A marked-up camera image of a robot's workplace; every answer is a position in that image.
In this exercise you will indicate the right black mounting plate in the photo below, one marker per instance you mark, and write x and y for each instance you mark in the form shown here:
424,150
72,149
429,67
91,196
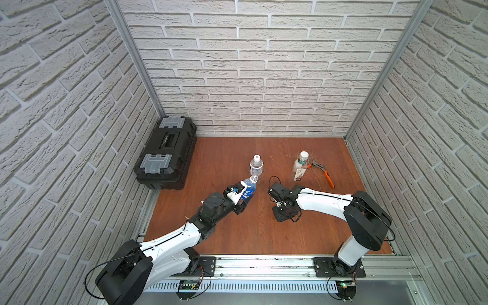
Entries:
326,267

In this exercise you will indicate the right controller circuit board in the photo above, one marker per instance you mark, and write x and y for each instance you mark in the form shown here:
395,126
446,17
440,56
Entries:
346,290

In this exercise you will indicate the black plastic toolbox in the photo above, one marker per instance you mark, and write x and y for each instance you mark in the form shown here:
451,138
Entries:
164,163

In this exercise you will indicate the black mounting plate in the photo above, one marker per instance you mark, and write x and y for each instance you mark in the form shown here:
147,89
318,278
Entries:
326,267
197,264

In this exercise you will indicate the right corner aluminium profile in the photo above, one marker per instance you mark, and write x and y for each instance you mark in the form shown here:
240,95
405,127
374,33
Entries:
405,38

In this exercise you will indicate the grey white bottle cap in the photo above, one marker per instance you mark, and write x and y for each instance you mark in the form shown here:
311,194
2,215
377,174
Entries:
304,156

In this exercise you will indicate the corner aluminium profile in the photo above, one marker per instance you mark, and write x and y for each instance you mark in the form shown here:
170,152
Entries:
130,43
405,38

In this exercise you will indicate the clear labelled bottle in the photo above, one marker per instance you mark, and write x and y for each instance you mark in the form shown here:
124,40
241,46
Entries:
256,167

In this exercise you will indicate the left corner aluminium profile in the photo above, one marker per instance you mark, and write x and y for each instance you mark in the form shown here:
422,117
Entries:
130,43

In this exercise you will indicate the left controller circuit board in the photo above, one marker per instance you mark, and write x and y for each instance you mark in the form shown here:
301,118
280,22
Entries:
187,289

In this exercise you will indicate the orange handled pliers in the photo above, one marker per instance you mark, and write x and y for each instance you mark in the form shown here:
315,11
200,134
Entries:
318,165

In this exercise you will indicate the clear bottle blue label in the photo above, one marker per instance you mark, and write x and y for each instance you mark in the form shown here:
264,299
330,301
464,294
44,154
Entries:
251,184

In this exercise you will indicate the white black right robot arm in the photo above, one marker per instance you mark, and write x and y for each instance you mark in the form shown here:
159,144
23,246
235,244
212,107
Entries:
367,221

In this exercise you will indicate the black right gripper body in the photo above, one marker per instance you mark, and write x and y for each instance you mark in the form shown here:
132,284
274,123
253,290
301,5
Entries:
281,204

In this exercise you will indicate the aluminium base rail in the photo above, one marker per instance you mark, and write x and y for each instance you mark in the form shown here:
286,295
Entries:
289,274

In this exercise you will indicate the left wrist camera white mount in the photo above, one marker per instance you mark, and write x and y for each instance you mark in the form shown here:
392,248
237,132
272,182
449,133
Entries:
236,192

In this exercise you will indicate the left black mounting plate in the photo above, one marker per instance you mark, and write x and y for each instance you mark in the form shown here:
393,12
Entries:
197,264

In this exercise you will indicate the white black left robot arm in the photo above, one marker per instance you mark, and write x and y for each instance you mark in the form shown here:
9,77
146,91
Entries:
137,266

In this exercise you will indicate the controller circuit board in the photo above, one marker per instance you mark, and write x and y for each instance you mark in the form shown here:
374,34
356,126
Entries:
187,289
346,290

